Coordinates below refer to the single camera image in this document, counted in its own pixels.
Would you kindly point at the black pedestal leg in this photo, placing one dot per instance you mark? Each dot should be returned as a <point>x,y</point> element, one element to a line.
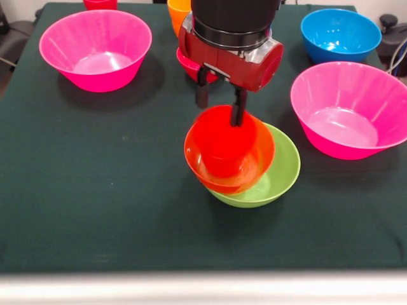
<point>389,35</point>

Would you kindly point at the orange cup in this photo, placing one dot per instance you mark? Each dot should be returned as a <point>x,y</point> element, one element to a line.
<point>178,17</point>

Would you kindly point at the red cup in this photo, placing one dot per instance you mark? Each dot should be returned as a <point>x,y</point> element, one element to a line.
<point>222,149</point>

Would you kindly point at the small crimson bowl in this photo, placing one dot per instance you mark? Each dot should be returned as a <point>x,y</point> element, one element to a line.
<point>189,68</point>

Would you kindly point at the green bowl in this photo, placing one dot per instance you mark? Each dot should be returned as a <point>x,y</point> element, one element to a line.
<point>283,171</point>

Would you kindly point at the crimson cup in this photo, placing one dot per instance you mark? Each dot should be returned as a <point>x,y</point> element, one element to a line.
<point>100,4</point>

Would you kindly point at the orange bowl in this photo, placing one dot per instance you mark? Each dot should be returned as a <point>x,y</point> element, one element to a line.
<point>260,159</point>

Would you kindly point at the large pink bowl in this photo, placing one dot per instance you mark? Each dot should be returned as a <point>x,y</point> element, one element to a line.
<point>95,54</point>
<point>346,120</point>

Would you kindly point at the dark green tablecloth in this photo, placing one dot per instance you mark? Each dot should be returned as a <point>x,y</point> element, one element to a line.
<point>95,206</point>

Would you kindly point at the blue bowl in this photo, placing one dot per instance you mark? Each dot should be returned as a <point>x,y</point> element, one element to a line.
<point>340,38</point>

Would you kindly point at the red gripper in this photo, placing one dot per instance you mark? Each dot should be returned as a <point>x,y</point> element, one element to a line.
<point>229,63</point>

